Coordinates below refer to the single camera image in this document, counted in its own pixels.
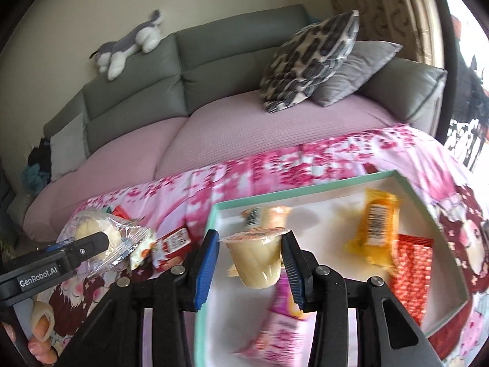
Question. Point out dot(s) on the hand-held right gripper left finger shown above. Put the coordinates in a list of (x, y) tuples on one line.
[(206, 271)]

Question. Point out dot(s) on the black window railing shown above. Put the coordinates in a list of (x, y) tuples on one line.
[(466, 133)]

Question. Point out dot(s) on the grey white plush dog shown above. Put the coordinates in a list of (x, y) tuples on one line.
[(126, 44)]

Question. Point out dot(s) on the red patterned snack packet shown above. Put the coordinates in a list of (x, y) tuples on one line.
[(410, 279)]

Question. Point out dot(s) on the peach jelly cup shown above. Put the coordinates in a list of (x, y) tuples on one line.
[(275, 216)]

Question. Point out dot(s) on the beige patterned curtain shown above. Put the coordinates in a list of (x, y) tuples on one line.
[(382, 7)]

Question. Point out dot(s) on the pink snack packet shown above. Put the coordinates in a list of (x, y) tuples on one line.
[(275, 332)]

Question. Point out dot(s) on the person's left hand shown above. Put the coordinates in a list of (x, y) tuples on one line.
[(42, 349)]

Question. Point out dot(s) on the cream jelly cup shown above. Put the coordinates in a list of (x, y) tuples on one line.
[(254, 260)]

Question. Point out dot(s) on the pink waffle sofa cover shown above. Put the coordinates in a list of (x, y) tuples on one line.
[(229, 137)]

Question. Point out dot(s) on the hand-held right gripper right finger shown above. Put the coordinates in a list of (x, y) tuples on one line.
[(294, 275)]

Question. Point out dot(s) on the pink floral printed cloth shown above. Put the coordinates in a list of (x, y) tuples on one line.
[(267, 170)]

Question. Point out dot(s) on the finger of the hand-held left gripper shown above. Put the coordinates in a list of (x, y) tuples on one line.
[(93, 246), (63, 244)]

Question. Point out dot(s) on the dark red biscuit packet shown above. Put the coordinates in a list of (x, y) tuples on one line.
[(174, 242)]

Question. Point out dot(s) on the clear bun packet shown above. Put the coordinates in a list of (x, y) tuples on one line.
[(118, 231)]

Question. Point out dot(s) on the grey sofa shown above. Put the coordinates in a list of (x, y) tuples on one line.
[(229, 53)]

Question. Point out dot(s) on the dark clothes pile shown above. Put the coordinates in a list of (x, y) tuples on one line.
[(36, 168)]

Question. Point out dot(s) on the black white patterned cushion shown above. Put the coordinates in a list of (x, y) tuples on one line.
[(309, 61)]

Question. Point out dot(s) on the shiny red snack packet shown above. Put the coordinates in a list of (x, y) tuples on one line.
[(120, 211)]

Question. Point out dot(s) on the pale green white packet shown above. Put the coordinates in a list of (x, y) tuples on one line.
[(141, 254)]

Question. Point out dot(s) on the plain grey cushion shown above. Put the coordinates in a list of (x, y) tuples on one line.
[(359, 72)]

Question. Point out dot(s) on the orange snack packet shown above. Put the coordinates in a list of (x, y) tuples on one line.
[(366, 254)]

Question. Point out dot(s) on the teal shallow cardboard box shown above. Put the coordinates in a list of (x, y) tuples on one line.
[(336, 206)]

